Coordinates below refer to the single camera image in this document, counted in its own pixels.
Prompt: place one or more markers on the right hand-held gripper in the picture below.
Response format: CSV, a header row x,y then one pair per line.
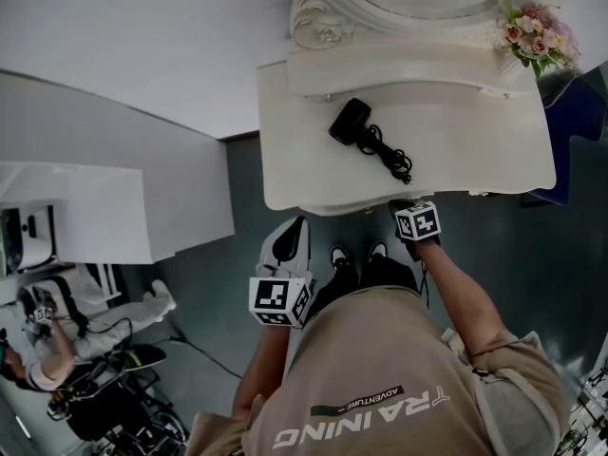
x,y
418,221

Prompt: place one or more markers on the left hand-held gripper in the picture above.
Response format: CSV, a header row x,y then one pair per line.
x,y
275,297

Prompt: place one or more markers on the white dressing table drawer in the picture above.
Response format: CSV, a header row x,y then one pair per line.
x,y
342,209

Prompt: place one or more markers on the person's right forearm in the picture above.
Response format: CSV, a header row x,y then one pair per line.
x,y
456,292

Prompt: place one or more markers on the person's left forearm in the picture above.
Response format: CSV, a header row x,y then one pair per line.
x,y
266,368

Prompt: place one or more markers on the white dressing table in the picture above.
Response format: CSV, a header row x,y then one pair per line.
x,y
475,150

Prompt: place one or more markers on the person's right shoe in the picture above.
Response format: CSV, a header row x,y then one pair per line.
x,y
377,249

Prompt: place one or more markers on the person's shoe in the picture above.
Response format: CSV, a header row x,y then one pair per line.
x,y
377,249
340,256

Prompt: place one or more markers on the person's black trousers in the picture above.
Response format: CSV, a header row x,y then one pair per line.
x,y
380,273

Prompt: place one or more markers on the person's left shoe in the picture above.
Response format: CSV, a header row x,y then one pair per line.
x,y
340,256

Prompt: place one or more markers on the black hair dryer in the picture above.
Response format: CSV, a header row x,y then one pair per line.
x,y
349,121

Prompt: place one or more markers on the person's beige shirt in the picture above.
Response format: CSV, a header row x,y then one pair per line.
x,y
380,373

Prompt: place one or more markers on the white cabinet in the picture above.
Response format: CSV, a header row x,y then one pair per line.
x,y
119,207

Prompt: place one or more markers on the black equipment stand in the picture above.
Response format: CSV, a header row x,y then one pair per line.
x,y
119,411

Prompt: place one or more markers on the dark blue chair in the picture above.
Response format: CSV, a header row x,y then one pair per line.
x,y
582,107

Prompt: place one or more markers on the pink flower bouquet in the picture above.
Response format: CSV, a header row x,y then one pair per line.
x,y
537,36

